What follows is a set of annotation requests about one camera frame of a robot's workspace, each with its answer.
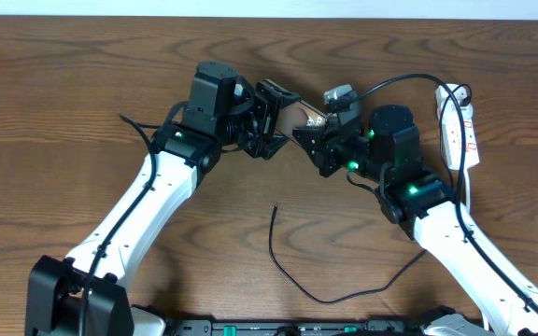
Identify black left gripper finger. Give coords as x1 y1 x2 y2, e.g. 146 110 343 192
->
261 134 290 161
256 79 301 110

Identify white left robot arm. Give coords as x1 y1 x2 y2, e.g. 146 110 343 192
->
24 62 300 336

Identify gold Galaxy smartphone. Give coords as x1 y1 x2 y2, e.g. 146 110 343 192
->
275 98 327 143

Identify white power strip cord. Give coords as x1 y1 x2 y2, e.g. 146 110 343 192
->
462 168 490 330

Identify black charger plug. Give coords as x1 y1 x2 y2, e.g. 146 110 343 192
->
460 96 472 107

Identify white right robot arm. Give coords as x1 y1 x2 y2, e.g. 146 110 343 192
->
290 105 538 335

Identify black charger cable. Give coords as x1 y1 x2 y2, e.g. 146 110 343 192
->
268 83 474 306

